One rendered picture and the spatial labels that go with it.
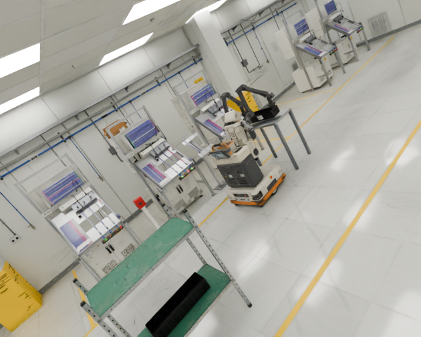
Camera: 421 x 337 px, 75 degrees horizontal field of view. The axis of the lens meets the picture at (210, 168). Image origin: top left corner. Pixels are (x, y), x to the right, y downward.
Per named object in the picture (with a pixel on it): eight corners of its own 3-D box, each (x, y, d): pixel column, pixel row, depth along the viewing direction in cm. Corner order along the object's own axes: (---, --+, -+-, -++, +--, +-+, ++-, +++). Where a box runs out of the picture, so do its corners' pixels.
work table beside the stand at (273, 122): (297, 170, 400) (274, 122, 375) (262, 172, 456) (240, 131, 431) (311, 152, 423) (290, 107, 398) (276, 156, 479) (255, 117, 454)
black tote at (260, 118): (246, 124, 431) (242, 119, 427) (252, 119, 439) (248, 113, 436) (274, 117, 385) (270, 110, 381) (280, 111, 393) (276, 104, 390)
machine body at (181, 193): (204, 194, 503) (187, 166, 484) (177, 219, 472) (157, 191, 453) (188, 192, 558) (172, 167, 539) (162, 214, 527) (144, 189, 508)
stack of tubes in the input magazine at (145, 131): (158, 132, 470) (150, 118, 462) (135, 148, 448) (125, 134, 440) (156, 133, 481) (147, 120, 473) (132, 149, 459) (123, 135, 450)
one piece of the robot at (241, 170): (258, 195, 359) (228, 142, 334) (232, 194, 403) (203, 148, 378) (272, 180, 377) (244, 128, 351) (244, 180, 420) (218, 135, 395)
